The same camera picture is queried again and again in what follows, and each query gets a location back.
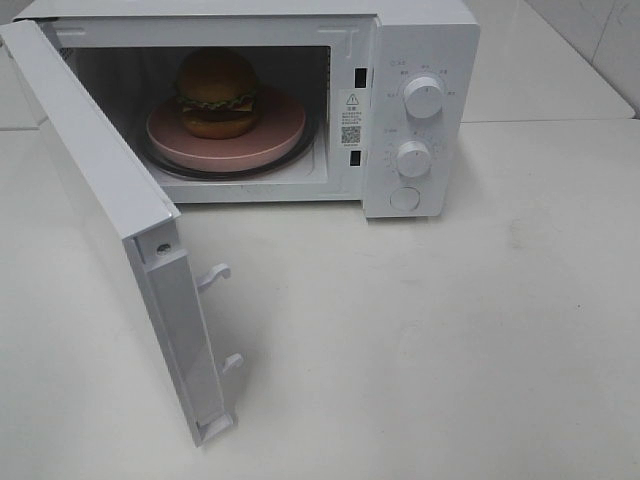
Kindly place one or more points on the round white door button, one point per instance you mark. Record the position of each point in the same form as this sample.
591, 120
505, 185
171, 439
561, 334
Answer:
405, 199

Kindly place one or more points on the burger with lettuce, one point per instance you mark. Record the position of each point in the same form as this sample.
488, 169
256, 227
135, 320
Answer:
216, 93

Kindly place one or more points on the pink round plate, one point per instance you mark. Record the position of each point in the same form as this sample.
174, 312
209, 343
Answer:
278, 130

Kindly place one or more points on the upper white power knob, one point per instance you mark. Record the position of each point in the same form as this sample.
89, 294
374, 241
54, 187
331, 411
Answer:
423, 96

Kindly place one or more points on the white microwave door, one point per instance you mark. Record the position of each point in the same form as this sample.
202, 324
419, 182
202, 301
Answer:
130, 223

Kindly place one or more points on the glass microwave turntable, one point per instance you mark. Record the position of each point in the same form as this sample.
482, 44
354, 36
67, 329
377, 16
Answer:
160, 162

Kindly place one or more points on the white microwave oven body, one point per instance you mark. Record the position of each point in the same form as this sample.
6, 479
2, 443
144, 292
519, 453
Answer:
347, 62

